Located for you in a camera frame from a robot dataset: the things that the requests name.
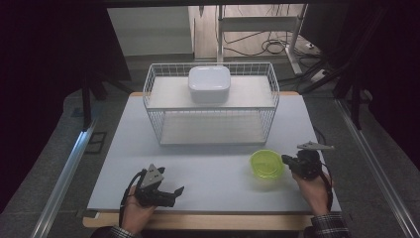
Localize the black floor cables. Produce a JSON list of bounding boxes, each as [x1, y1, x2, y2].
[[222, 30, 300, 58]]

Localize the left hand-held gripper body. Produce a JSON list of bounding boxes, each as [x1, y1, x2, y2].
[[133, 164, 166, 208]]

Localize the person's right hand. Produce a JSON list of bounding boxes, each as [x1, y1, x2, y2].
[[291, 171, 333, 217]]

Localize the black stand leg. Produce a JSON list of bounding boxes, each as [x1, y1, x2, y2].
[[332, 74, 365, 131], [80, 75, 109, 132]]

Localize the aluminium rail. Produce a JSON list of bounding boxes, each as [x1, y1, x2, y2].
[[334, 98, 420, 238], [30, 120, 99, 238]]

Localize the white desk frame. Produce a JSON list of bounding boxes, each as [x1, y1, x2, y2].
[[216, 3, 309, 75]]

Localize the white square bowl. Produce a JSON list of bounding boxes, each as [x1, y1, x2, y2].
[[187, 64, 232, 104]]

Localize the white power strip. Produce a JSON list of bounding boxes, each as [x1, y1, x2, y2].
[[309, 68, 331, 83]]

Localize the yellow-green translucent bowl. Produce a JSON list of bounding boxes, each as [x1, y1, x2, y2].
[[249, 149, 286, 180]]

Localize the white wire shelf rack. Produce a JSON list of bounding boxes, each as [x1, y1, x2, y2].
[[142, 61, 281, 147]]

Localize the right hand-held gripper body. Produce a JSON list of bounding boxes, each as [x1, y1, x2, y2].
[[290, 141, 336, 180]]

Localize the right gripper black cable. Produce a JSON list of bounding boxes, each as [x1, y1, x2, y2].
[[318, 162, 335, 213]]

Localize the person's left plaid sleeve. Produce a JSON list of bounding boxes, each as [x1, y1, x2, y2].
[[91, 225, 144, 238]]

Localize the person's left hand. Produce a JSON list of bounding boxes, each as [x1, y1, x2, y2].
[[120, 184, 157, 236]]

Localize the white cabinet panel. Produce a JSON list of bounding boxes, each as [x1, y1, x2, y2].
[[106, 6, 194, 58]]

